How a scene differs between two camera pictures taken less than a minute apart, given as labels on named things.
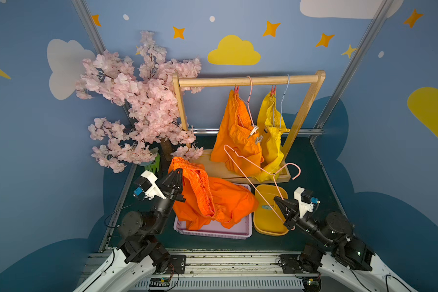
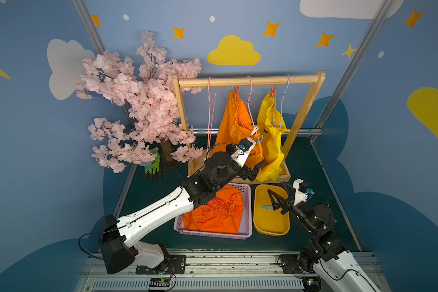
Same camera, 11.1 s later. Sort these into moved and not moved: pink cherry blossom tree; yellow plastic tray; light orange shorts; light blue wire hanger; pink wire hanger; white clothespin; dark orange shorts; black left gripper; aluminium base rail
Moved: pink wire hanger; dark orange shorts; black left gripper
Not moved: light blue wire hanger; light orange shorts; yellow plastic tray; pink cherry blossom tree; white clothespin; aluminium base rail
